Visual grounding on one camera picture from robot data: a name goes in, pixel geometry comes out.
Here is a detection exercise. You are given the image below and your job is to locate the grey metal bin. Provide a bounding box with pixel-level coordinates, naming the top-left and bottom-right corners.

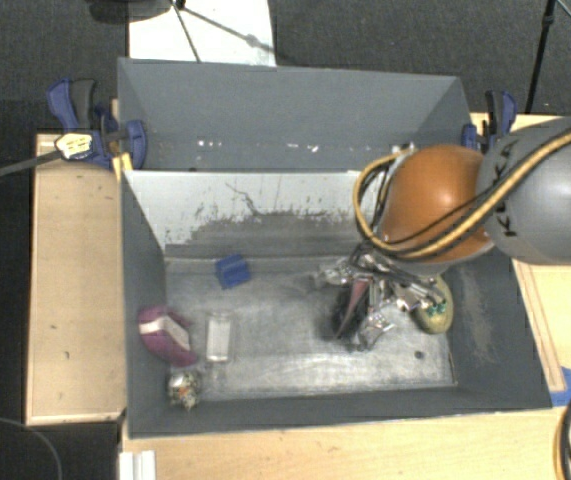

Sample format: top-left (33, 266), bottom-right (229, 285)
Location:
top-left (116, 56), bottom-right (554, 440)

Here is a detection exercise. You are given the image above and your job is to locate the blue ribbed block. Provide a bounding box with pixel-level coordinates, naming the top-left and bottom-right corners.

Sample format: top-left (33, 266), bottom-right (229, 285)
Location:
top-left (214, 253), bottom-right (252, 290)

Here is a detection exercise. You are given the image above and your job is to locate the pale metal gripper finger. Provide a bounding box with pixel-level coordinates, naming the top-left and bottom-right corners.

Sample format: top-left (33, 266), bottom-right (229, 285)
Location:
top-left (358, 312), bottom-right (397, 353)
top-left (311, 261), bottom-right (350, 290)

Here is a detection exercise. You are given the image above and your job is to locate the pale yellow fruit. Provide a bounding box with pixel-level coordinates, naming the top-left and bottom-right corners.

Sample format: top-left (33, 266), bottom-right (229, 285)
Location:
top-left (411, 274), bottom-right (455, 335)

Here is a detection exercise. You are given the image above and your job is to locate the pale wood flat board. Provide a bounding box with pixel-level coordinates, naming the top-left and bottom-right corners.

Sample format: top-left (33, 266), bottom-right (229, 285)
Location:
top-left (24, 132), bottom-right (129, 427)

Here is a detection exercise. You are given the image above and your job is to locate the clear glass jar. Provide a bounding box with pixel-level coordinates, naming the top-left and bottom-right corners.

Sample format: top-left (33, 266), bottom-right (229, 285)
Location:
top-left (204, 309), bottom-right (237, 365)

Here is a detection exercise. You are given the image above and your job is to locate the speckled shiny ball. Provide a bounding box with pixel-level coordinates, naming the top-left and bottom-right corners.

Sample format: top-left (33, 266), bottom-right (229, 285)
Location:
top-left (165, 368), bottom-right (204, 411)

